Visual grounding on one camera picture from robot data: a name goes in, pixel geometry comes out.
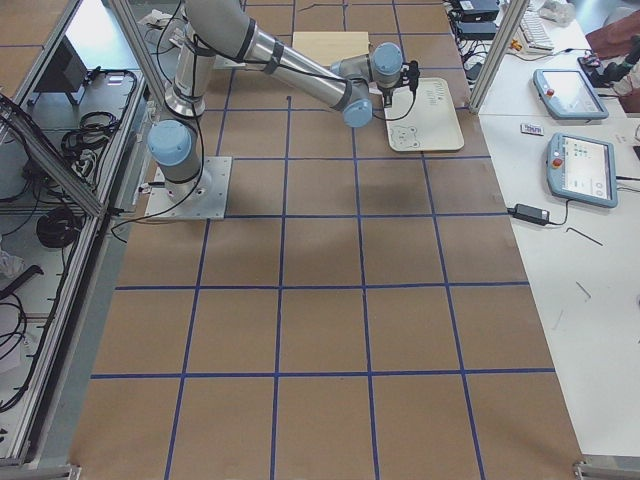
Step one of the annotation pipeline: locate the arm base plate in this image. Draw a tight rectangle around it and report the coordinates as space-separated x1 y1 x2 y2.
145 156 233 221

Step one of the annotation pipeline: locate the black allen key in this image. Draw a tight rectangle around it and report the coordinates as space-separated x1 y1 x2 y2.
565 227 604 247

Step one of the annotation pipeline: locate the teach pendant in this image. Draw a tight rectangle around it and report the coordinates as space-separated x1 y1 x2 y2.
546 133 618 208
532 69 609 121

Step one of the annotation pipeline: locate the bamboo cutting board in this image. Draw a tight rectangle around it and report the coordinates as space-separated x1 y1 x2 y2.
292 31 370 66

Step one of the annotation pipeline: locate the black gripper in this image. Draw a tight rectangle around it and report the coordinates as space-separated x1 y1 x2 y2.
380 60 420 107

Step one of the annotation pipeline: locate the black power adapter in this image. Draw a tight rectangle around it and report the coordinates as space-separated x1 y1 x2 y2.
507 203 550 226

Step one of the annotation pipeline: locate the aluminium frame post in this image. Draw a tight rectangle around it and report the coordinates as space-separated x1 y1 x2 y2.
468 0 529 114

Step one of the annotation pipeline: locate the upper teach pendant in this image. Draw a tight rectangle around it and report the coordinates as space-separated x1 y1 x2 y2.
532 69 609 121

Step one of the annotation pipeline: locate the white keyboard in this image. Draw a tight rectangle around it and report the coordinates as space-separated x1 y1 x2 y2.
517 10 555 54

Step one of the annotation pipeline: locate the small printed card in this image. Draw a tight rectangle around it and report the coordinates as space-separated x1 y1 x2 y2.
520 123 544 136

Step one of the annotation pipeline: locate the coiled black cable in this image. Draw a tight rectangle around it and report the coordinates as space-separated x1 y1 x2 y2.
36 205 81 251

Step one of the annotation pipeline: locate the cream bear tray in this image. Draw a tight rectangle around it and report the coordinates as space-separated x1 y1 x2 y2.
385 77 464 152

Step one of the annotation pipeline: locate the lower teach pendant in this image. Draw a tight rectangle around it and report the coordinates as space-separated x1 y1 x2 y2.
546 133 618 208

